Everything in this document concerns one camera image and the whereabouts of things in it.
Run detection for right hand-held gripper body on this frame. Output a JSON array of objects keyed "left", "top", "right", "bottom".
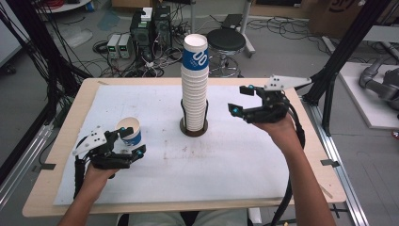
[{"left": 244, "top": 73, "right": 313, "bottom": 124}]

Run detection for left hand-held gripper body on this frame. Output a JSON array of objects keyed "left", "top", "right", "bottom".
[{"left": 72, "top": 125, "right": 134, "bottom": 170}]

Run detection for blue banded paper cup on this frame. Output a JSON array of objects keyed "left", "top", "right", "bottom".
[{"left": 115, "top": 116, "right": 143, "bottom": 149}]

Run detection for stack of white paper cups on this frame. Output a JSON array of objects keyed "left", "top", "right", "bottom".
[{"left": 180, "top": 33, "right": 210, "bottom": 132}]

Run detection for black wire cup holder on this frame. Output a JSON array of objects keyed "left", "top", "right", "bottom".
[{"left": 179, "top": 98, "right": 210, "bottom": 138}]

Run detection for person's left hand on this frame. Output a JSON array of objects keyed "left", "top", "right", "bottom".
[{"left": 83, "top": 163, "right": 120, "bottom": 198}]

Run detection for person's right hand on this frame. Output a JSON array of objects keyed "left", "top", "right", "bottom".
[{"left": 252, "top": 114, "right": 299, "bottom": 155}]

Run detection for white table mat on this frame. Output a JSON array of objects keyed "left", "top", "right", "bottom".
[{"left": 53, "top": 84, "right": 297, "bottom": 207}]

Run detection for black round stool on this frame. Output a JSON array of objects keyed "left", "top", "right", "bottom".
[{"left": 206, "top": 27, "right": 247, "bottom": 78}]

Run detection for black tape piece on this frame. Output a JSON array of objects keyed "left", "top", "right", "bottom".
[
  {"left": 31, "top": 162, "right": 57, "bottom": 173},
  {"left": 320, "top": 158, "right": 342, "bottom": 169}
]

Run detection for white stand leg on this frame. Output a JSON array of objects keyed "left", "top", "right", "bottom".
[{"left": 239, "top": 0, "right": 257, "bottom": 58}]

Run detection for person's grey shorts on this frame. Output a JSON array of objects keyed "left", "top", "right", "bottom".
[{"left": 125, "top": 208, "right": 249, "bottom": 226}]

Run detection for grey bench power supply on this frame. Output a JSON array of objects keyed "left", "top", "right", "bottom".
[
  {"left": 106, "top": 33, "right": 122, "bottom": 59},
  {"left": 118, "top": 33, "right": 134, "bottom": 59}
]

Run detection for black computer tower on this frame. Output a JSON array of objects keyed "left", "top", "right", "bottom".
[
  {"left": 152, "top": 5, "right": 173, "bottom": 49},
  {"left": 129, "top": 10, "right": 155, "bottom": 61}
]

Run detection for white platform board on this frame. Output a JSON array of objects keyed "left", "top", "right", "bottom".
[{"left": 338, "top": 61, "right": 399, "bottom": 130}]

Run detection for cardboard box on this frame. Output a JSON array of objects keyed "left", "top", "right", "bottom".
[{"left": 308, "top": 0, "right": 399, "bottom": 40}]

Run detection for small white box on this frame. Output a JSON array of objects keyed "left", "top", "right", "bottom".
[{"left": 140, "top": 7, "right": 154, "bottom": 23}]

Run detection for white round table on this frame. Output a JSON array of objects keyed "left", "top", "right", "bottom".
[{"left": 37, "top": 0, "right": 92, "bottom": 14}]

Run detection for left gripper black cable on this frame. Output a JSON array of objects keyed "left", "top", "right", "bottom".
[{"left": 72, "top": 135, "right": 92, "bottom": 201}]

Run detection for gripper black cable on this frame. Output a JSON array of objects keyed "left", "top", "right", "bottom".
[
  {"left": 72, "top": 135, "right": 92, "bottom": 201},
  {"left": 270, "top": 100, "right": 307, "bottom": 226}
]

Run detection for tangle of floor cables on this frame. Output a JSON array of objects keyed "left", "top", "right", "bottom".
[{"left": 74, "top": 3, "right": 352, "bottom": 79}]

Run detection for aluminium rail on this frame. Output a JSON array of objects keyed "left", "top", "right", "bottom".
[
  {"left": 300, "top": 96, "right": 372, "bottom": 226},
  {"left": 0, "top": 124, "right": 54, "bottom": 210}
]

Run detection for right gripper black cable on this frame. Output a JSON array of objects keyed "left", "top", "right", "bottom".
[{"left": 270, "top": 100, "right": 307, "bottom": 226}]

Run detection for black metal frame post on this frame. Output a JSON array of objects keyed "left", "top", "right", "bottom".
[
  {"left": 294, "top": 0, "right": 393, "bottom": 137},
  {"left": 5, "top": 0, "right": 92, "bottom": 121}
]

